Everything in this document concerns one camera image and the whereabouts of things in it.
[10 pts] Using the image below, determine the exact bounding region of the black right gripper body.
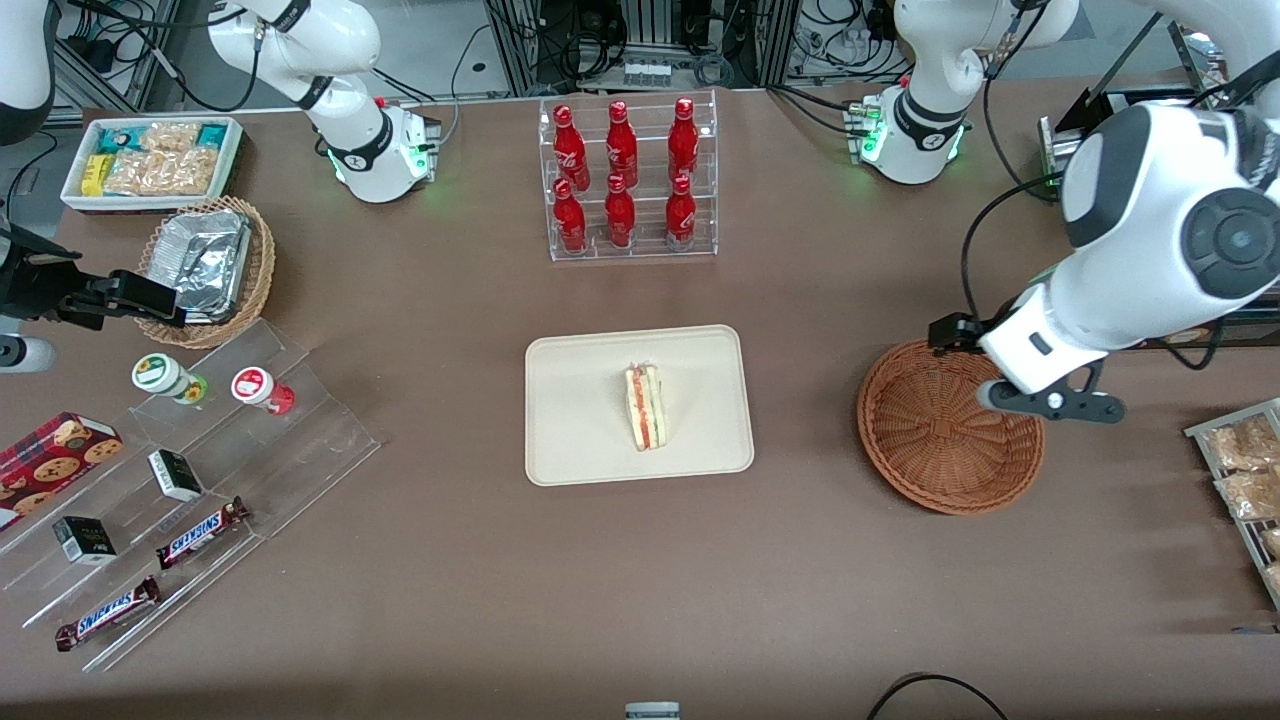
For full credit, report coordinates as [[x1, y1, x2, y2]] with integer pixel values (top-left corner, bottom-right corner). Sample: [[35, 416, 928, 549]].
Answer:
[[0, 226, 109, 332]]

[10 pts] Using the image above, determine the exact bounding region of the triangle sandwich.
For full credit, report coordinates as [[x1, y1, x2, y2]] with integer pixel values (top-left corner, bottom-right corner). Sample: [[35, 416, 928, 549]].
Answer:
[[624, 361, 664, 453]]

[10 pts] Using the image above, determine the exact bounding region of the light wicker basket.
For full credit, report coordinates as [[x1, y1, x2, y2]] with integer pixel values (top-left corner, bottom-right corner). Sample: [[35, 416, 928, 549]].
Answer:
[[134, 195, 277, 350]]

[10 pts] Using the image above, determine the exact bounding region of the brown round wicker basket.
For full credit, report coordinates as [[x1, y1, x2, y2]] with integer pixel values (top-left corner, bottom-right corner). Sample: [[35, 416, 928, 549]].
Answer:
[[856, 339, 1047, 517]]

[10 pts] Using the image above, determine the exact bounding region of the tray of cracker packs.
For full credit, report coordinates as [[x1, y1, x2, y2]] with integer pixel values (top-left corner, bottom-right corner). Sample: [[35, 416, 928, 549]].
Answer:
[[1184, 397, 1280, 613]]

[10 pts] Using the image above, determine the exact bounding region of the beige rectangular serving tray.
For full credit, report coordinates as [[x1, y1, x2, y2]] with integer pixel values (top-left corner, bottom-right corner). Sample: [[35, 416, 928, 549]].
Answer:
[[524, 324, 756, 488]]

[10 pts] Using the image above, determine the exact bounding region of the white grey cylinder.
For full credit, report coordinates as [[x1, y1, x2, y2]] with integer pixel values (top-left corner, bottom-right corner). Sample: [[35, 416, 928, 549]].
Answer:
[[0, 336, 57, 374]]

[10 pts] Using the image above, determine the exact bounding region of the green label small cup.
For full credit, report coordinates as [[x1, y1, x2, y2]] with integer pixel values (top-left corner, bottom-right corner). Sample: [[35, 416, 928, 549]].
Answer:
[[131, 352, 209, 406]]

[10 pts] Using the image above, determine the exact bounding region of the white snack bin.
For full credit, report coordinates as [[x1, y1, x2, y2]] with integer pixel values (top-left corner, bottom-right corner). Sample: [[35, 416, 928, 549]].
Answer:
[[60, 115, 246, 216]]

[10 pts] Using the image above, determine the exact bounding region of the large clear bag of crackers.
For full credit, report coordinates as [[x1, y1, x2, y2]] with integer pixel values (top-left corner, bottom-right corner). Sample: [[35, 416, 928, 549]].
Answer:
[[103, 148, 223, 198]]

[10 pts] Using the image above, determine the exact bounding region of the red label small cup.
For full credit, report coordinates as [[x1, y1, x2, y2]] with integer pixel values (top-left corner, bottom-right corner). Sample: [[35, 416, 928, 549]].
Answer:
[[230, 366, 297, 417]]

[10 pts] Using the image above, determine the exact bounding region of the small black box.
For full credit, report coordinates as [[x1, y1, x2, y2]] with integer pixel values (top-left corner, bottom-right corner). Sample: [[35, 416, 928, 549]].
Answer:
[[147, 449, 205, 503], [51, 515, 119, 567]]

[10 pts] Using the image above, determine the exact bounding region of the red plaid cookie box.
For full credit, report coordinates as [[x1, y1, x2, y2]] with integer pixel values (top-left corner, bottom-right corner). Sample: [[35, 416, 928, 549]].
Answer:
[[0, 411, 124, 533]]

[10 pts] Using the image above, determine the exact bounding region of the clear acrylic stepped display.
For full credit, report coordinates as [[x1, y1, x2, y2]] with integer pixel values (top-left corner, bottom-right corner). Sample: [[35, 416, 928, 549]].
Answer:
[[0, 318, 382, 673]]

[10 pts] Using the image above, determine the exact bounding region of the snickers chocolate bar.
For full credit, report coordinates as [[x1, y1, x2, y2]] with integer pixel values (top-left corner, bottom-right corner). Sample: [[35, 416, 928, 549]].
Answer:
[[54, 575, 162, 653], [154, 496, 252, 572]]

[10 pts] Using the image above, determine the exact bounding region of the red cola bottle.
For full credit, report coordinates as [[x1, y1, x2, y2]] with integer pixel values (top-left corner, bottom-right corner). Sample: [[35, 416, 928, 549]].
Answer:
[[605, 100, 639, 186], [552, 178, 589, 253], [553, 104, 591, 191], [604, 174, 637, 249], [665, 176, 698, 251], [667, 97, 700, 186]]

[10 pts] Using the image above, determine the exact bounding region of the clear acrylic bottle rack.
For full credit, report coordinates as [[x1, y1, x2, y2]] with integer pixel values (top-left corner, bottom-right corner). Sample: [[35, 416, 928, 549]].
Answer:
[[537, 89, 720, 264]]

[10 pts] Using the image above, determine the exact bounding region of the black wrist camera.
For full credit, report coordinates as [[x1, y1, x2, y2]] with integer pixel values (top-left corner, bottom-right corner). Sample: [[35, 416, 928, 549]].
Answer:
[[928, 313, 991, 353]]

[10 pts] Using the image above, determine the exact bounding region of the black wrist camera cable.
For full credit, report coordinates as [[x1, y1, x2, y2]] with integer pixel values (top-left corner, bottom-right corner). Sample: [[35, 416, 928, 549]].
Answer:
[[960, 172, 1066, 323]]

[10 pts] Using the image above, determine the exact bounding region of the black looped cable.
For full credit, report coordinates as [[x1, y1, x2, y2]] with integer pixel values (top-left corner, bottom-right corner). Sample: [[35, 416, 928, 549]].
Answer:
[[865, 673, 1013, 720]]

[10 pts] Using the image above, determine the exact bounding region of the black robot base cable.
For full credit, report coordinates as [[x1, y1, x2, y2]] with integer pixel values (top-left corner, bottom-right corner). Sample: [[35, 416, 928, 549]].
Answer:
[[768, 84, 863, 136]]

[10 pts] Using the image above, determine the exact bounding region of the aluminium frame rack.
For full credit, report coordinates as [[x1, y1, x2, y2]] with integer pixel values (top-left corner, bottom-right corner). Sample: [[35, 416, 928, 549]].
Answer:
[[485, 0, 801, 96]]

